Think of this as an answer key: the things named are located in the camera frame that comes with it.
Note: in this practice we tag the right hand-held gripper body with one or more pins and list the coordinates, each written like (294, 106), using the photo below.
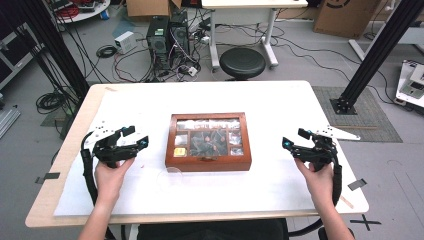
(316, 155)

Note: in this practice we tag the white desk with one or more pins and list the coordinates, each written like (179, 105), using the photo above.
(253, 3)

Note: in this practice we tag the black flight case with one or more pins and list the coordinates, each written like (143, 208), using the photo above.
(13, 50)

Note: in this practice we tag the wooden box with glass lid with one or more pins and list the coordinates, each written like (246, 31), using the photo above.
(206, 165)

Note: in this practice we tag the white table mat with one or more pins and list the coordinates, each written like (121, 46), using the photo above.
(233, 96)

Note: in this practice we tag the clear round dish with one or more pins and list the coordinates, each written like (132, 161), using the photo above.
(173, 181)

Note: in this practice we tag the white device with screen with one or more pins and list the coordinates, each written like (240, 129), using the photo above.
(411, 83)

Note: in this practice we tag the black computer tower green label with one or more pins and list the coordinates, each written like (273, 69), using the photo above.
(158, 43)

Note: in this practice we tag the white round table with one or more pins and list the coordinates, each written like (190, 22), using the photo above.
(93, 13)

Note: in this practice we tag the grey floor mat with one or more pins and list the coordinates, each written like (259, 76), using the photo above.
(366, 113)

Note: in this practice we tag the white power adapter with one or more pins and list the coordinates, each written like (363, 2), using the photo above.
(192, 70)

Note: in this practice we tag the black frame post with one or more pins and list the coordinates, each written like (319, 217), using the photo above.
(376, 56)
(56, 43)

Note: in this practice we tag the open cardboard box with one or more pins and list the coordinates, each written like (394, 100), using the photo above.
(148, 6)

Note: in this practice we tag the black round stool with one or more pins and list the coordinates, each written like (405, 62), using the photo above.
(242, 63)

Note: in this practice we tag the large cardboard box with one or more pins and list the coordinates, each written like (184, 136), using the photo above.
(343, 18)

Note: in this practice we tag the white power supply box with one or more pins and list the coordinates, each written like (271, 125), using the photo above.
(125, 41)

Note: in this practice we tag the black tape strip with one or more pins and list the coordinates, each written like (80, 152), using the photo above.
(48, 176)
(357, 184)

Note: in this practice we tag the black chair seat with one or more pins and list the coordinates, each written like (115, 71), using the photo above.
(213, 231)

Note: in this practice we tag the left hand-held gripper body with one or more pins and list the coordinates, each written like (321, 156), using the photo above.
(111, 151)

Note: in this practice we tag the person's right hand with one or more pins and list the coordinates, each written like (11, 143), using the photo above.
(318, 183)

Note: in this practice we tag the person's left hand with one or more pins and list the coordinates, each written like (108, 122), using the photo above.
(110, 180)

